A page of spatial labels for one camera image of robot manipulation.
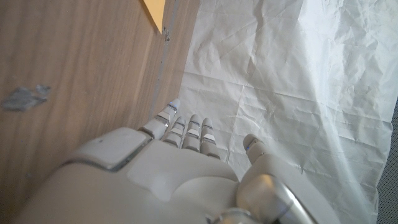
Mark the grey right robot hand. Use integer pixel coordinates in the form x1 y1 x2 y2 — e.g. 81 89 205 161
12 98 342 224

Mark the orange origami paper sheet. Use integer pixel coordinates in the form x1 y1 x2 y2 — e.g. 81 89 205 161
142 0 166 34

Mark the white wrinkled backdrop sheet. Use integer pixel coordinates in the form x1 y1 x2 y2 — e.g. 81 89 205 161
178 0 398 224

